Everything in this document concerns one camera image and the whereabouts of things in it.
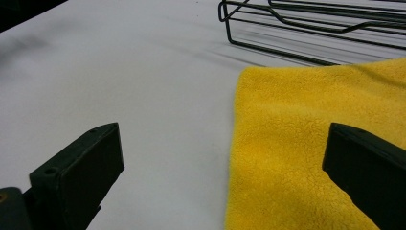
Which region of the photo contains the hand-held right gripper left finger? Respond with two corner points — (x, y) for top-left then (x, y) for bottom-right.
(24, 122), (125, 230)

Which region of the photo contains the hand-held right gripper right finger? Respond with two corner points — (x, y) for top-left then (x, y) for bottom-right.
(322, 122), (406, 230)

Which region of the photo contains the yellow fleece cloth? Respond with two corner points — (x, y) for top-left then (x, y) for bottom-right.
(224, 57), (406, 230)

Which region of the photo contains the black wire rack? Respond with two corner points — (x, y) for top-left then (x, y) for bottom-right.
(217, 0), (406, 67)

